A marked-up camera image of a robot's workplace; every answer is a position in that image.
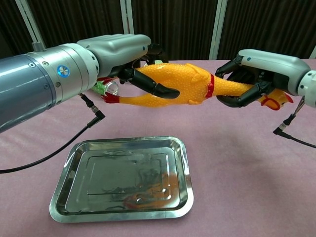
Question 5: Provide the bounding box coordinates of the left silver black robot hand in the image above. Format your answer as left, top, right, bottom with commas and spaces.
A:
76, 34, 180, 99

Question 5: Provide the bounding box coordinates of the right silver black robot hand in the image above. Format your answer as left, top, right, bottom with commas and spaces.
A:
214, 48, 312, 109

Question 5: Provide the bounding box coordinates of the yellow rubber chicken toy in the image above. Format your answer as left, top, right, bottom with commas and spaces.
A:
97, 63, 294, 111

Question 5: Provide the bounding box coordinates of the stainless steel rectangular tray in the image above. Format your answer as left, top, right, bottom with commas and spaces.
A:
49, 135, 195, 224

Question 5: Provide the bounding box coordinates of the green drink can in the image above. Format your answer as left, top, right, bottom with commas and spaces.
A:
92, 80, 120, 97

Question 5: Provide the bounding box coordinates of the dark ribbed partition curtain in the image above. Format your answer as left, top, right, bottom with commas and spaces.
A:
0, 0, 316, 62

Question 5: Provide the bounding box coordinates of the pink tablecloth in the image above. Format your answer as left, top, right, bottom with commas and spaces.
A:
0, 58, 316, 237

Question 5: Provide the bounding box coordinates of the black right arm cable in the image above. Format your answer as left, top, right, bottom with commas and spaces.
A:
273, 96, 316, 149

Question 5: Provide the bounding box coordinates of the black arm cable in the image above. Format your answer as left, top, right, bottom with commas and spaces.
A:
273, 96, 316, 149
0, 93, 106, 174

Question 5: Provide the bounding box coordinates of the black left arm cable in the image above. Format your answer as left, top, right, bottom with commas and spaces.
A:
0, 93, 106, 174

